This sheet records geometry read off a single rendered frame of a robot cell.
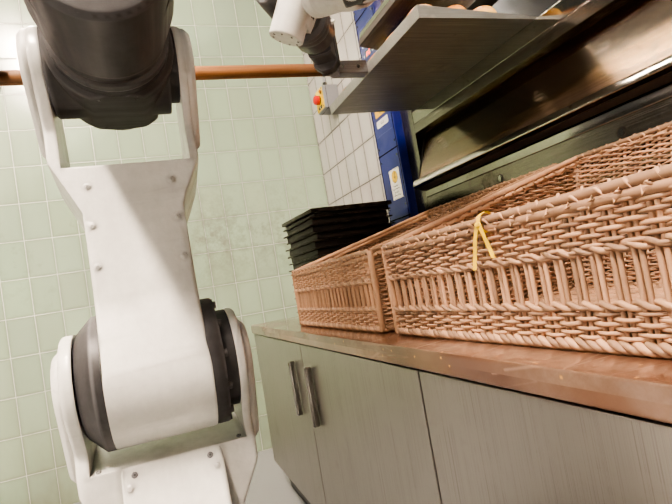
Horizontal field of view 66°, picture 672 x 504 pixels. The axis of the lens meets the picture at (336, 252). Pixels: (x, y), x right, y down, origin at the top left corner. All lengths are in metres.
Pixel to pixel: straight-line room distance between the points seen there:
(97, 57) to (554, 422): 0.53
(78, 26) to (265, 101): 2.12
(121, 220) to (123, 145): 1.85
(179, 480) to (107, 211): 0.29
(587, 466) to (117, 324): 0.46
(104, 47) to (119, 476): 0.41
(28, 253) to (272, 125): 1.17
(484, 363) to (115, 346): 0.38
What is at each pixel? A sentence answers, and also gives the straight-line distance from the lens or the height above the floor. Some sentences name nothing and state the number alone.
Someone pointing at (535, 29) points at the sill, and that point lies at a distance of 1.32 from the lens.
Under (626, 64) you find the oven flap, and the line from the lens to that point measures 1.13.
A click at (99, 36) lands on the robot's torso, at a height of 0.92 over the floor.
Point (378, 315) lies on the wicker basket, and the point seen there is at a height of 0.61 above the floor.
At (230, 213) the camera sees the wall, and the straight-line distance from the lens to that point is 2.40.
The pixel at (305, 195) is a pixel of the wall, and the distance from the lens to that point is 2.50.
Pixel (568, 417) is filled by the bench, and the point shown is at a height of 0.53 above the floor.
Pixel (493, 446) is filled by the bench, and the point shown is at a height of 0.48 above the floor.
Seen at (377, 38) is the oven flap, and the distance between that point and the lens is 1.71.
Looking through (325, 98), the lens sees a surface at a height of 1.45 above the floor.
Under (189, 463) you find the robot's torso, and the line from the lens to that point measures 0.61.
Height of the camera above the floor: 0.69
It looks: 3 degrees up
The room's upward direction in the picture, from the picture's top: 10 degrees counter-clockwise
